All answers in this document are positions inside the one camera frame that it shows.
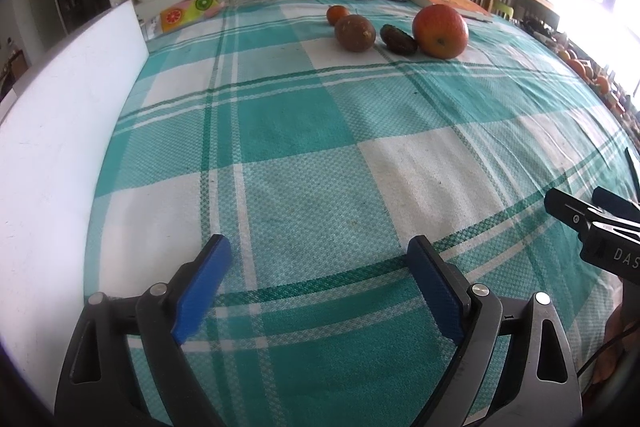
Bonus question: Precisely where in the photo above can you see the green plaid tablecloth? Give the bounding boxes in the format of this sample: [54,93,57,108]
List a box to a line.
[85,0,640,427]

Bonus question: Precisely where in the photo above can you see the brown passion fruit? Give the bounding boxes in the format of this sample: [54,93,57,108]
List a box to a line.
[334,14,377,54]

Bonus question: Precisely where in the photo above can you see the dark wrinkled fruit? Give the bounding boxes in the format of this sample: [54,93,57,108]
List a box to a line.
[379,24,418,56]

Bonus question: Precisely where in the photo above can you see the large red apple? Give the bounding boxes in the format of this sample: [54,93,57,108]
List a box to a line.
[412,4,470,60]

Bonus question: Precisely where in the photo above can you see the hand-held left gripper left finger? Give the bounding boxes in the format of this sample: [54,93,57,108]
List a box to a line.
[54,234,232,427]

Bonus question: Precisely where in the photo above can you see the pile of oranges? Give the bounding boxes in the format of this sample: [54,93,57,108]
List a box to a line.
[555,47,613,98]

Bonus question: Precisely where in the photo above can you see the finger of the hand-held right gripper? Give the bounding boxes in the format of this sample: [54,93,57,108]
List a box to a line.
[592,186,640,226]
[544,188,609,234]

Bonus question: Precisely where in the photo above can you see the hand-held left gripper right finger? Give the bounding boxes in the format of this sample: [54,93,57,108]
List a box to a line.
[406,235,585,427]

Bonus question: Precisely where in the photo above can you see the person's right forearm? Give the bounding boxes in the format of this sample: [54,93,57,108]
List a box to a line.
[602,279,640,380]

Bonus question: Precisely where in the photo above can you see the orange book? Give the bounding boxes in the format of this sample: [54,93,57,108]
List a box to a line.
[409,0,493,22]

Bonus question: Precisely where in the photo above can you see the black cable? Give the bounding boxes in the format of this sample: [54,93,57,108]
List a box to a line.
[575,324,640,388]

